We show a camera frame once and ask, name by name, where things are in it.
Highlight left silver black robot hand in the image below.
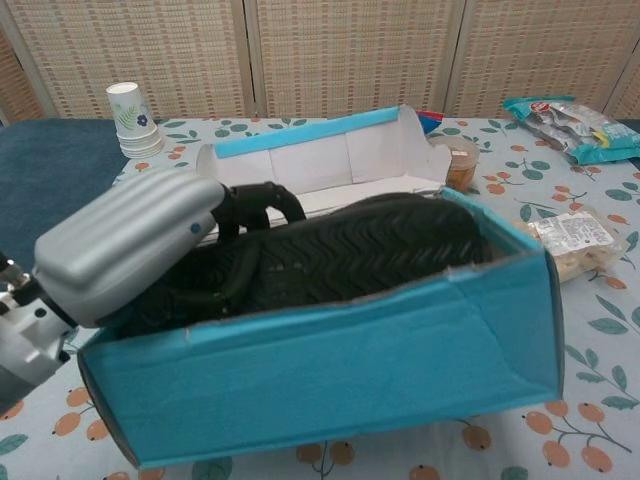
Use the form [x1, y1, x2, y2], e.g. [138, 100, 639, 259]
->
[32, 167, 307, 329]

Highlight black shoe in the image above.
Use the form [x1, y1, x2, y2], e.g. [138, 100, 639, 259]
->
[119, 192, 491, 341]

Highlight blue shoe box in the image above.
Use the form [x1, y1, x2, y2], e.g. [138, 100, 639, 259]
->
[77, 104, 566, 471]

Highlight white paper cup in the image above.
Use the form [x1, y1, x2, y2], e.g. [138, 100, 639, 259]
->
[105, 82, 165, 160]

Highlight bamboo folding screen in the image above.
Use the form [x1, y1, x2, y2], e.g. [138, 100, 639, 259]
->
[0, 0, 640, 124]

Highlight blue snack bag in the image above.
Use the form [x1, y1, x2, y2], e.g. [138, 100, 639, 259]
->
[417, 110, 445, 135]

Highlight round clear tub brown food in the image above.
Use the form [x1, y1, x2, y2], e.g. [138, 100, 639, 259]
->
[428, 137, 480, 192]

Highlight clear bag pale snacks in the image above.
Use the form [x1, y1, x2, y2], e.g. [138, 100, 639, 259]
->
[519, 210, 629, 284]

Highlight teal clear snack package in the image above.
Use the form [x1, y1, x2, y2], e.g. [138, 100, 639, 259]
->
[502, 95, 640, 166]

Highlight floral tablecloth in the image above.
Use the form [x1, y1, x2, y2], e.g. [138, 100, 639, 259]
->
[0, 117, 640, 480]

